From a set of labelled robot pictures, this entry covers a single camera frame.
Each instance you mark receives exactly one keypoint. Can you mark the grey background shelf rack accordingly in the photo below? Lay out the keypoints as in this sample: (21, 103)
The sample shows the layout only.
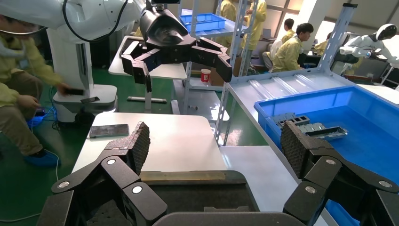
(215, 33)

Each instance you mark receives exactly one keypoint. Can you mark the long silver metal bracket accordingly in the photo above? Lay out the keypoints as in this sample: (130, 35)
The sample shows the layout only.
(330, 132)

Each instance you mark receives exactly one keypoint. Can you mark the brown cardboard box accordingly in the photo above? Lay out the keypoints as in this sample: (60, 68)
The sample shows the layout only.
(215, 79)

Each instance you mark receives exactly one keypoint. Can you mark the seated person yellow jacket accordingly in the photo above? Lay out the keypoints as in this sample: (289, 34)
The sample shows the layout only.
(321, 46)
(288, 53)

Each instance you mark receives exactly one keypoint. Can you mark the large blue plastic bin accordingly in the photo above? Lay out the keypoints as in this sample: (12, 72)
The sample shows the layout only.
(374, 140)

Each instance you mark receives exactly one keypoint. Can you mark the white pedestal table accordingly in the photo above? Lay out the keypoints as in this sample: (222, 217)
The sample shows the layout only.
(168, 71)

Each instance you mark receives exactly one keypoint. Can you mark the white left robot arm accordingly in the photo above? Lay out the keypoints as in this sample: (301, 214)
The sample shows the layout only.
(93, 12)

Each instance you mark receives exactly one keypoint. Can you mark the small blue plastic bin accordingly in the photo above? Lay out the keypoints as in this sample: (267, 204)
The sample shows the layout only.
(202, 21)

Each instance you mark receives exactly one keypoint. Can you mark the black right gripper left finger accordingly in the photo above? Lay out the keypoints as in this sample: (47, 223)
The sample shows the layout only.
(118, 174)

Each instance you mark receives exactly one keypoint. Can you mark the louvered silver metal bracket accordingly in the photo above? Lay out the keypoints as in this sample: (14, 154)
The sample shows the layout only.
(311, 128)

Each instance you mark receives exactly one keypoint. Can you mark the white humanoid robot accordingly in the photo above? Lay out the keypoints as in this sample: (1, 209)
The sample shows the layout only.
(361, 43)

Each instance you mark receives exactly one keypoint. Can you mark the red paper cup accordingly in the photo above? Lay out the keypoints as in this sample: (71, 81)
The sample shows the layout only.
(205, 76)

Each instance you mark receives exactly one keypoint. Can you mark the silver bracket with square holes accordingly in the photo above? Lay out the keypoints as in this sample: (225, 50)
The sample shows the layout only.
(290, 120)

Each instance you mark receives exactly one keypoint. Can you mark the seated person white shirt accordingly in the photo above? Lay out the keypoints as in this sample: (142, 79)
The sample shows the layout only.
(274, 50)

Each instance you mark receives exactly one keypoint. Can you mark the dark smartphone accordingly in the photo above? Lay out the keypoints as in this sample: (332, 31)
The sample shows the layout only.
(74, 92)
(109, 131)
(90, 100)

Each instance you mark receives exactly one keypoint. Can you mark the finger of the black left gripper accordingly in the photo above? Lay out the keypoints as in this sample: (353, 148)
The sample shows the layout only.
(218, 59)
(137, 67)

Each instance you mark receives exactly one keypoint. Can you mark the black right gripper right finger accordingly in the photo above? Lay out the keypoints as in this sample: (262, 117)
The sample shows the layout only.
(324, 171)

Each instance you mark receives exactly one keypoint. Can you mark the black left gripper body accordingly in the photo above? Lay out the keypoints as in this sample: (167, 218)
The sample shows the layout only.
(165, 34)

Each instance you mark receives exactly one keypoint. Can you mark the standing person yellow coat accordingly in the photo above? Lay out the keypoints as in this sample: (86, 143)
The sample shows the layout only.
(229, 12)
(258, 21)

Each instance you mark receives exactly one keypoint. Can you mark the black container tray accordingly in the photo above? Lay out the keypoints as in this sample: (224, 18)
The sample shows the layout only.
(193, 196)

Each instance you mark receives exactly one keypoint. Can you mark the white side table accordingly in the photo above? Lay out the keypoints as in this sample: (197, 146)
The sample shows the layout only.
(174, 140)

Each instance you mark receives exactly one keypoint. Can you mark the white robot column with base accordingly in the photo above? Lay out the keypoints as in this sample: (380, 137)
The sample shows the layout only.
(70, 62)

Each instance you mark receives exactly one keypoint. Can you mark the crouching person yellow jacket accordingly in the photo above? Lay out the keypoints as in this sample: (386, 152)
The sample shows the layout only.
(18, 62)

